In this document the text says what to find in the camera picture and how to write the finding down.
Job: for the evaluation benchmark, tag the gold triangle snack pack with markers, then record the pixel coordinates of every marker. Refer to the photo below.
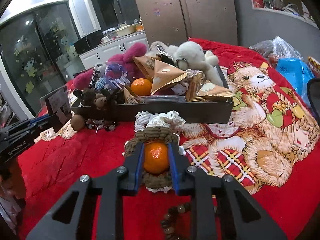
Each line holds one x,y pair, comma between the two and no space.
165,75

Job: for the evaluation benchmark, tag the brown monkey plush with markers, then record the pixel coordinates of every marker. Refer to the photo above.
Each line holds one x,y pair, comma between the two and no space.
99,99

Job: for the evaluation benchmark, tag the blue plastic bag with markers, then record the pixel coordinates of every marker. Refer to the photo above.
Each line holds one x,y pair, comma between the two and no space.
298,74

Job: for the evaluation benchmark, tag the cream basin on counter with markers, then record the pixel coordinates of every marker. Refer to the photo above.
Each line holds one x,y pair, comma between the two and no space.
126,30

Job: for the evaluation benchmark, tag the orange tangerine front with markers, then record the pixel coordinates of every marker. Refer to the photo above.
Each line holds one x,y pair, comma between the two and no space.
141,87

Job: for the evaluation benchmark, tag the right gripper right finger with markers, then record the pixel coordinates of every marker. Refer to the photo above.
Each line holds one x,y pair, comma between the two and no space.
220,208

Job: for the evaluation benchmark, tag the dark glass sliding door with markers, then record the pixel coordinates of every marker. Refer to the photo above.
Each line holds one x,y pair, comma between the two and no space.
37,48

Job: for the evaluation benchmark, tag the silver double door refrigerator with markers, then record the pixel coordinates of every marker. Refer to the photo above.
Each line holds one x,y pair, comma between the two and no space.
174,21

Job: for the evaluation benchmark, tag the white wall shelf unit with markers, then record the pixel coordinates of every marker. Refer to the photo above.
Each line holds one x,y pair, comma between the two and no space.
293,8

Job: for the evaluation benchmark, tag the black microwave oven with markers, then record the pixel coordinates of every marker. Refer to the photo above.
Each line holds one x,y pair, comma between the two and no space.
88,42

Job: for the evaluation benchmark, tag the white plush bear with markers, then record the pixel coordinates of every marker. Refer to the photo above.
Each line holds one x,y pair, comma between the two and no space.
190,55

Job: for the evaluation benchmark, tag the black storage box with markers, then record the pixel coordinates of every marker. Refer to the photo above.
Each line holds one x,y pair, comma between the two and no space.
129,104

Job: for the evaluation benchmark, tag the white lace scrunchie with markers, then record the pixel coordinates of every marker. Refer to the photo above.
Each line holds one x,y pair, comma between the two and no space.
170,120

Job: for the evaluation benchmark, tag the person's left hand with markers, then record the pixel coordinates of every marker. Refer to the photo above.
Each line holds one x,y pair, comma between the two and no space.
15,185

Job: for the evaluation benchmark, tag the clear plastic bag of food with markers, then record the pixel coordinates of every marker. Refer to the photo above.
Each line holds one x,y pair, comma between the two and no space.
276,49

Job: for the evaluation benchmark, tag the magenta plush bear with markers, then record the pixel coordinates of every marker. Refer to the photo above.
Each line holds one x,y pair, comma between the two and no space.
138,49

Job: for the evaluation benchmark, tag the white kitchen cabinet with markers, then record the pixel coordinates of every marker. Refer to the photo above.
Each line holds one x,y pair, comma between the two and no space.
120,45

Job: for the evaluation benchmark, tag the red teddy bear blanket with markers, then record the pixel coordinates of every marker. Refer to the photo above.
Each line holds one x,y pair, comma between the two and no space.
271,146

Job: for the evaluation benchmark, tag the brown lace scrunchie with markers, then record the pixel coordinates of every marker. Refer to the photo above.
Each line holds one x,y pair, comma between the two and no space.
153,183

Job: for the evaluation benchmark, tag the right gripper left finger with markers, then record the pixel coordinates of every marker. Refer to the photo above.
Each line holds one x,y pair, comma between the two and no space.
71,217

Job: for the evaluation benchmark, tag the brown small plush toy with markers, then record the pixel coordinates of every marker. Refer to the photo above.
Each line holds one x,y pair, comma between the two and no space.
77,122

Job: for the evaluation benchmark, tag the blue lace scrunchie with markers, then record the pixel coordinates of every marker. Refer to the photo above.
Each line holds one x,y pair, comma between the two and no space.
103,83

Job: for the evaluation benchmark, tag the purple anime badge bag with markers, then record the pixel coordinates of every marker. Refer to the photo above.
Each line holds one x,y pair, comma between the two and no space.
117,73

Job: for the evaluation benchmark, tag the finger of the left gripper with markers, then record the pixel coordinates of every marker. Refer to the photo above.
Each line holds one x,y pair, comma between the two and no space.
26,130

